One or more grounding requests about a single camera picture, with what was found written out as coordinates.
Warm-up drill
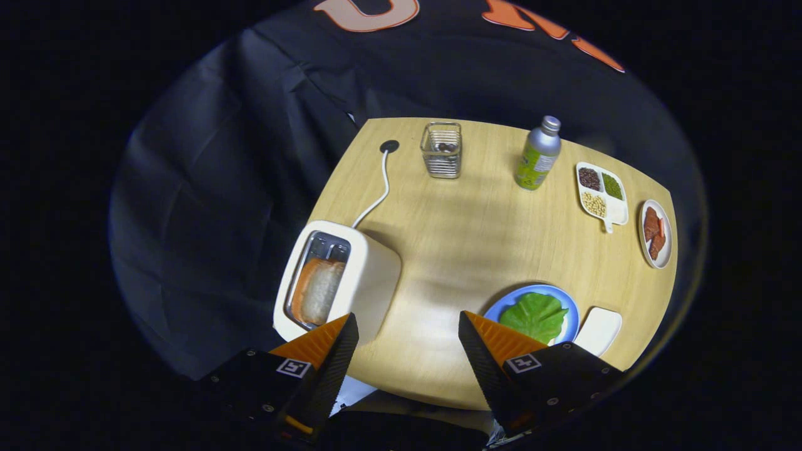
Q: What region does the clear wire utensil holder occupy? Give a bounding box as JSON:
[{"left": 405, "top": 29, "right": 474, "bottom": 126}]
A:
[{"left": 420, "top": 122, "right": 463, "bottom": 180}]

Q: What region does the cream white toaster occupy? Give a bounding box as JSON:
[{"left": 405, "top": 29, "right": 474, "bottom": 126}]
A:
[{"left": 273, "top": 220, "right": 402, "bottom": 344}]

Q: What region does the pile of yellow beans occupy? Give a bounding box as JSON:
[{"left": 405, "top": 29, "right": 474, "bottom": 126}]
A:
[{"left": 581, "top": 191, "right": 608, "bottom": 219}]

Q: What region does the white rounded square plate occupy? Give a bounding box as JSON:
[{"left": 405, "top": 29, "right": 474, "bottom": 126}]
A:
[{"left": 573, "top": 306, "right": 623, "bottom": 358}]

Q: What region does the toast slice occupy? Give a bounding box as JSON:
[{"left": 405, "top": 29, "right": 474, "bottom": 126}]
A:
[{"left": 291, "top": 258, "right": 346, "bottom": 326}]

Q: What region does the silver bottle green label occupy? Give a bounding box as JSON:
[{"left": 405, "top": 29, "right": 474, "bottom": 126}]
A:
[{"left": 514, "top": 115, "right": 562, "bottom": 191}]

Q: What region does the white toaster cable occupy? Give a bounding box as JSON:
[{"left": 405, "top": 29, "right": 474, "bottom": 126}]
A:
[{"left": 351, "top": 150, "right": 391, "bottom": 229}]

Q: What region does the white round plate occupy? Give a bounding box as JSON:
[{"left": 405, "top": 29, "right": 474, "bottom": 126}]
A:
[{"left": 638, "top": 199, "right": 674, "bottom": 270}]

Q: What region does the green lettuce leaf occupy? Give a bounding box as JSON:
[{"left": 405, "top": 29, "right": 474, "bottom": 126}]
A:
[{"left": 499, "top": 292, "right": 570, "bottom": 345}]

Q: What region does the blue plate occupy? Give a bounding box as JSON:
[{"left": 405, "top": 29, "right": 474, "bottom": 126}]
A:
[{"left": 483, "top": 284, "right": 581, "bottom": 346}]

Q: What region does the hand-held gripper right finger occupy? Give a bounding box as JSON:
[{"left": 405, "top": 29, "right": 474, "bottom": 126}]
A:
[{"left": 457, "top": 309, "right": 627, "bottom": 437}]

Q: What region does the white divided tray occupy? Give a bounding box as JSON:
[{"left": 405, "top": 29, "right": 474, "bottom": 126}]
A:
[{"left": 575, "top": 162, "right": 629, "bottom": 234}]

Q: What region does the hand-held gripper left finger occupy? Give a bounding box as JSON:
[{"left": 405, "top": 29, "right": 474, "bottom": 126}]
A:
[{"left": 199, "top": 313, "right": 360, "bottom": 445}]

